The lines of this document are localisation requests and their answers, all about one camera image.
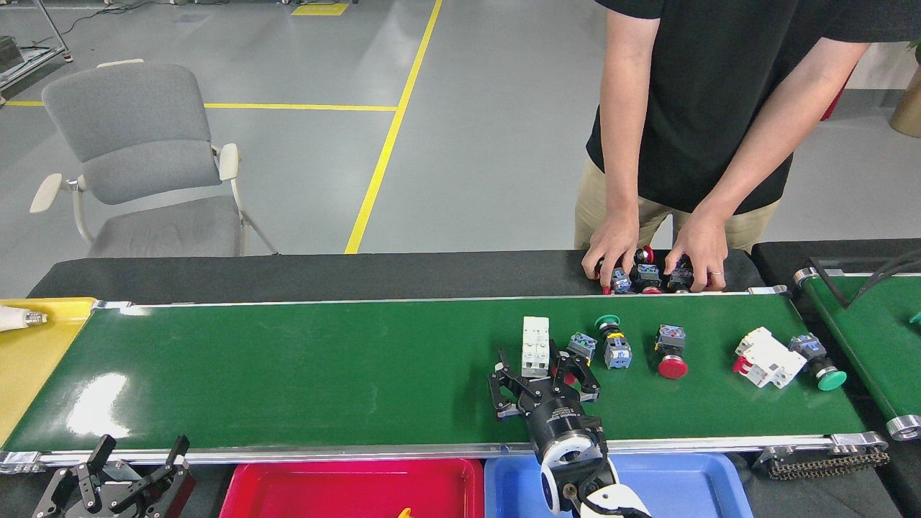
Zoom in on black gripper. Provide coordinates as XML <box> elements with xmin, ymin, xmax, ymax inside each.
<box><xmin>489</xmin><ymin>342</ymin><xmax>607</xmax><ymax>458</ymax></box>

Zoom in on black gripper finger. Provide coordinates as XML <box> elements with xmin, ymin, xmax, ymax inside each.
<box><xmin>32</xmin><ymin>434</ymin><xmax>117</xmax><ymax>518</ymax></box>
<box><xmin>108</xmin><ymin>435</ymin><xmax>191</xmax><ymax>518</ymax></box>

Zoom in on black collar push button switch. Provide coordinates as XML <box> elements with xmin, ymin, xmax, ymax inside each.
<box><xmin>565</xmin><ymin>332</ymin><xmax>598</xmax><ymax>364</ymax></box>

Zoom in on green button yellow label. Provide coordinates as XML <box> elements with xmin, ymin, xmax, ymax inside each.
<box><xmin>594</xmin><ymin>314</ymin><xmax>634</xmax><ymax>370</ymax></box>

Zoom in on blue grey switch block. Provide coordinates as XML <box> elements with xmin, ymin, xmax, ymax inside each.
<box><xmin>666</xmin><ymin>260</ymin><xmax>695</xmax><ymax>294</ymax></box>

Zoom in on white circuit breaker red tabs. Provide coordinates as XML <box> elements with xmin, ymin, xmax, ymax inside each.
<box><xmin>733</xmin><ymin>327</ymin><xmax>808</xmax><ymax>389</ymax></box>

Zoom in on green mushroom push button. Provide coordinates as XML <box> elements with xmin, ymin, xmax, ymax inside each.
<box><xmin>788</xmin><ymin>332</ymin><xmax>848</xmax><ymax>392</ymax></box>

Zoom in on yellow plastic tray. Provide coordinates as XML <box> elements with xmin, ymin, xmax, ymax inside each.
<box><xmin>0</xmin><ymin>297</ymin><xmax>98</xmax><ymax>447</ymax></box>

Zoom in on red plastic tray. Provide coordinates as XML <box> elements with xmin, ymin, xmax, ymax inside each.
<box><xmin>219</xmin><ymin>458</ymin><xmax>484</xmax><ymax>518</ymax></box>

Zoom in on blue plastic tray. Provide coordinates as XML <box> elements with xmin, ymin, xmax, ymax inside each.
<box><xmin>484</xmin><ymin>453</ymin><xmax>755</xmax><ymax>518</ymax></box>

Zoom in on green feeder conveyor belt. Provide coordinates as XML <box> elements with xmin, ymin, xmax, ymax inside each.
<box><xmin>794</xmin><ymin>268</ymin><xmax>921</xmax><ymax>441</ymax></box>

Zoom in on person's right hand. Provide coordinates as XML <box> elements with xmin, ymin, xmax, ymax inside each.
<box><xmin>581</xmin><ymin>212</ymin><xmax>641</xmax><ymax>292</ymax></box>

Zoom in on white light bulb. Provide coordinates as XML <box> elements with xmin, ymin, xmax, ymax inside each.
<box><xmin>0</xmin><ymin>305</ymin><xmax>48</xmax><ymax>333</ymax></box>

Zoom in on grey fabric armchair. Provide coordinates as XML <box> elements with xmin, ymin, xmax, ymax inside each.
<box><xmin>30</xmin><ymin>59</ymin><xmax>279</xmax><ymax>258</ymax></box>

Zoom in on person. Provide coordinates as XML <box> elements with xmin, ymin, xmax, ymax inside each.
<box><xmin>573</xmin><ymin>0</ymin><xmax>921</xmax><ymax>253</ymax></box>

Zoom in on metal rack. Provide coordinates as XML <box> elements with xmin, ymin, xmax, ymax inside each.
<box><xmin>0</xmin><ymin>0</ymin><xmax>74</xmax><ymax>91</ymax></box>

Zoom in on potted plant gold pot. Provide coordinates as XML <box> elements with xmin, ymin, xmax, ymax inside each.
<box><xmin>889</xmin><ymin>40</ymin><xmax>921</xmax><ymax>139</ymax></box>

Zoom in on black drive chain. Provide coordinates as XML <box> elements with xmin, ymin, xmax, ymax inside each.
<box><xmin>766</xmin><ymin>446</ymin><xmax>891</xmax><ymax>481</ymax></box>

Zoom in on black guide frame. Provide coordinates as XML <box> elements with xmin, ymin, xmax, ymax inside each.
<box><xmin>809</xmin><ymin>250</ymin><xmax>921</xmax><ymax>309</ymax></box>

